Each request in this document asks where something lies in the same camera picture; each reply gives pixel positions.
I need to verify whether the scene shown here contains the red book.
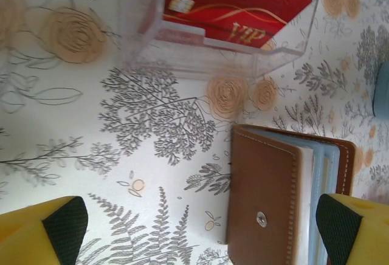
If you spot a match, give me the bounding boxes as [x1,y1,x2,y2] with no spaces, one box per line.
[225,124,356,265]

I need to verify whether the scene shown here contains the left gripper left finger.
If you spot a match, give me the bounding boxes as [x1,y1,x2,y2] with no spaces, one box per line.
[0,195,89,265]

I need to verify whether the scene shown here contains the light blue container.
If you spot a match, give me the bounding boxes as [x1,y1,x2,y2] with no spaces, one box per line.
[373,63,389,117]

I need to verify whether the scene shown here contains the floral table cover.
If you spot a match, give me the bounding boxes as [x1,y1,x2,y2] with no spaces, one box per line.
[0,0,389,265]

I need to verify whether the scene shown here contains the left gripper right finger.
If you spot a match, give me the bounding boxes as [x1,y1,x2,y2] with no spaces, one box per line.
[315,193,389,265]

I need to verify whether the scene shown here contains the red VIP card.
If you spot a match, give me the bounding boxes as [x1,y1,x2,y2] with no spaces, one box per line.
[162,0,314,49]

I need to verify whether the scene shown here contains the red jewellery box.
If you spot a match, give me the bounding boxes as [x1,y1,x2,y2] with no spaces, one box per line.
[127,0,328,80]

